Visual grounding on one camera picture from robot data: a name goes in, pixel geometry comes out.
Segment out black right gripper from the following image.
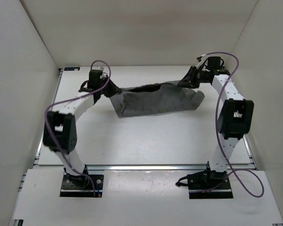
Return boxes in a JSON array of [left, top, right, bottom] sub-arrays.
[[178, 66, 209, 89]]

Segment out grey pleated skirt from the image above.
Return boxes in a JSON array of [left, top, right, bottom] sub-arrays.
[[110, 81, 205, 118]]

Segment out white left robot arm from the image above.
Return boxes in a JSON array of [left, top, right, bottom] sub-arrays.
[[43, 67, 121, 187]]

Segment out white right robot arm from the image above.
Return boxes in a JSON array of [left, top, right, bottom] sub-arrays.
[[178, 66, 254, 189]]

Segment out blue left corner label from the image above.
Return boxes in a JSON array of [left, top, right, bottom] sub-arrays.
[[64, 67, 80, 71]]

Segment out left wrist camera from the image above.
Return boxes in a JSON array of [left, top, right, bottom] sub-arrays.
[[93, 66, 104, 71]]

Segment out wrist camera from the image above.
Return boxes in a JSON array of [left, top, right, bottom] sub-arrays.
[[207, 56, 225, 70], [93, 66, 104, 71]]

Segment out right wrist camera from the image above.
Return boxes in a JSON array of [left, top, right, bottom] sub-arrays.
[[207, 56, 225, 70]]

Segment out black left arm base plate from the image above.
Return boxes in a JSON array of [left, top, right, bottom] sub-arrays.
[[59, 173, 104, 198]]

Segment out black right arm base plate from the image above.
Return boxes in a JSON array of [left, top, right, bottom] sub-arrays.
[[175, 170, 233, 200]]

